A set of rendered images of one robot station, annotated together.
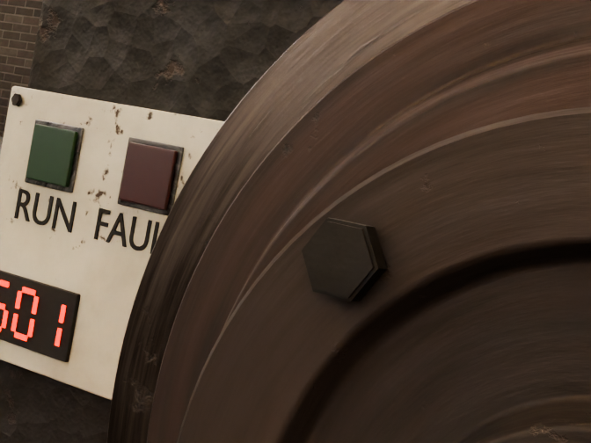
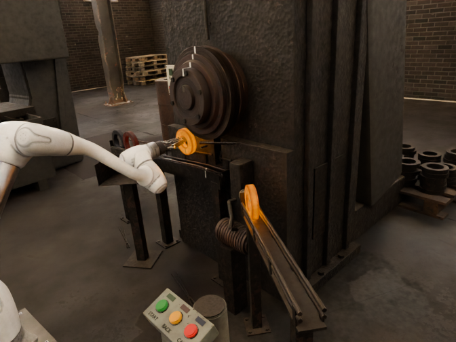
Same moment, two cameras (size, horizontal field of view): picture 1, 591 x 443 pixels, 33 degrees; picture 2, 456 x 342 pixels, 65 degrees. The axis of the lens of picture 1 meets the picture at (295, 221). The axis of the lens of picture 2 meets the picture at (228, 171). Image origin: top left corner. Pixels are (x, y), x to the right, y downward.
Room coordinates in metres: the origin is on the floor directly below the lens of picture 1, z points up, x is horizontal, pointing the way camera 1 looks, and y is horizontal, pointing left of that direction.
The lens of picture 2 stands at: (-1.38, -0.82, 1.40)
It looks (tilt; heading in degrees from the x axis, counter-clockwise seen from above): 21 degrees down; 18
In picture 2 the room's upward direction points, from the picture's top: 4 degrees counter-clockwise
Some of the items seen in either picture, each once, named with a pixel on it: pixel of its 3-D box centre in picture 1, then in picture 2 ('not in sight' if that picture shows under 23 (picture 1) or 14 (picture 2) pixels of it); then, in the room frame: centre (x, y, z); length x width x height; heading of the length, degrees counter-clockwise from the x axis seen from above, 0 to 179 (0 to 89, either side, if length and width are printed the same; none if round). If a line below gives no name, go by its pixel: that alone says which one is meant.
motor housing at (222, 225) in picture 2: not in sight; (239, 269); (0.07, -0.37, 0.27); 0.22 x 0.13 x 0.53; 60
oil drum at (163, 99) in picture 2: not in sight; (180, 110); (3.09, 1.27, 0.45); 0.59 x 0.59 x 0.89
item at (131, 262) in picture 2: not in sight; (131, 212); (0.39, 0.43, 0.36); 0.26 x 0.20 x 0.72; 95
